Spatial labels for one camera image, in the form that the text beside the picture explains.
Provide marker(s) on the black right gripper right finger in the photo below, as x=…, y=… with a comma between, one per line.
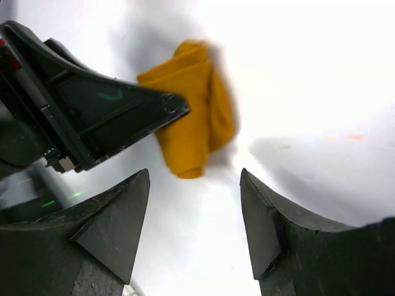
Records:
x=294, y=251

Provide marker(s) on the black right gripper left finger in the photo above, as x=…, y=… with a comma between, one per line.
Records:
x=87, y=249

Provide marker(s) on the mustard yellow striped sock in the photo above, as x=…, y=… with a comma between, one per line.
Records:
x=187, y=143

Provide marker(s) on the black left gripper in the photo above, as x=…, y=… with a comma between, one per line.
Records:
x=55, y=108

